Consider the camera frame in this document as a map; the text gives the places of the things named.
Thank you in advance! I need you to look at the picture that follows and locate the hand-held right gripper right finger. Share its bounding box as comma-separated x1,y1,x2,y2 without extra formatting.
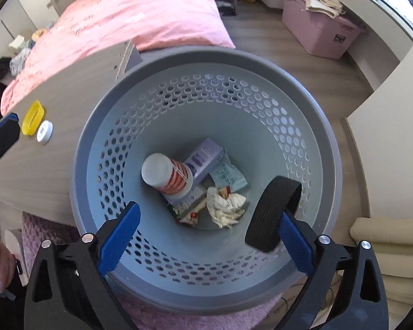
280,211,389,330

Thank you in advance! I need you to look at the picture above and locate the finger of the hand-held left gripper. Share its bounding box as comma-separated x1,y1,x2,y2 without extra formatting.
0,113,21,179

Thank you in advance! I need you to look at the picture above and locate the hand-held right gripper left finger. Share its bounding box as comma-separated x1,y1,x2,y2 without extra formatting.
23,201,142,330

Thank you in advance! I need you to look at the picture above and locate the yellow plastic lid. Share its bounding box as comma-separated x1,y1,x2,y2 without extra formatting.
21,100,46,136

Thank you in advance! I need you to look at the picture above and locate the small white round lid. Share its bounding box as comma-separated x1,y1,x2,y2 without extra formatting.
36,120,53,144

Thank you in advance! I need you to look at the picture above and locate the black ribbed band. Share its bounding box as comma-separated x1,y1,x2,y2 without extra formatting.
244,176,303,253

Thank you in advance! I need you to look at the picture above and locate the red white snack wrapper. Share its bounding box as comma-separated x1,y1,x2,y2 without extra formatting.
168,186,233,227

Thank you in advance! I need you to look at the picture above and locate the red striped paper cup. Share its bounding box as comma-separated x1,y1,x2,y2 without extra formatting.
141,153,194,196

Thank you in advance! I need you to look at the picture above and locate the white paper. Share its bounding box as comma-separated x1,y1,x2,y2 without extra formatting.
206,186,246,229

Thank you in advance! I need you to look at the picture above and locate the pale printed packet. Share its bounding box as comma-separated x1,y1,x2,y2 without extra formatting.
209,160,249,193

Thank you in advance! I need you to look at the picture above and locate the purple cardboard box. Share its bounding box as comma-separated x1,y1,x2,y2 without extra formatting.
165,137,225,207

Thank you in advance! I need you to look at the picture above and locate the grey perforated plastic basket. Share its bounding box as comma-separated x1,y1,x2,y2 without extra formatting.
70,46,343,313

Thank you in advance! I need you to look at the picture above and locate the black clothing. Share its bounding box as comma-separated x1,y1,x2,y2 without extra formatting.
0,57,12,92

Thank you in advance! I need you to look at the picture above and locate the grey white clothing pile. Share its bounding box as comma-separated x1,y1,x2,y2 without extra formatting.
10,46,33,76

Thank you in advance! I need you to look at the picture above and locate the purple fuzzy cloth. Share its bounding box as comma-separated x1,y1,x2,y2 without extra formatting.
21,211,286,330

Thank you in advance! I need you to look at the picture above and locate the cream cushion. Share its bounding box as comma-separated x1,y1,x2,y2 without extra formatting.
350,216,413,320

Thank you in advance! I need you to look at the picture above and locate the white wardrobe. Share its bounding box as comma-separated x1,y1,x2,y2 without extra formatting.
0,0,31,59

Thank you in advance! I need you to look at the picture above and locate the pink plastic storage box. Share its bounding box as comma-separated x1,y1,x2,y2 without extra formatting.
282,0,365,60

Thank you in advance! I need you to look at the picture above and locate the white bay window ledge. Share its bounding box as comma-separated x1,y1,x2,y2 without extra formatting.
292,0,413,88

